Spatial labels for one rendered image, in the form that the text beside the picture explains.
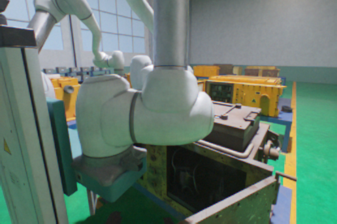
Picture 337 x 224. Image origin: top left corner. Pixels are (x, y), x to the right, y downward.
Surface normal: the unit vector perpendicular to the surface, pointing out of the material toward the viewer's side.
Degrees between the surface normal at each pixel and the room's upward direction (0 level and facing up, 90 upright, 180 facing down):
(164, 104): 77
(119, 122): 87
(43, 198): 90
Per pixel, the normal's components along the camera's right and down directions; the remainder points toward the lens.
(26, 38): 0.87, 0.11
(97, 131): 0.10, 0.24
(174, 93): 0.05, 0.00
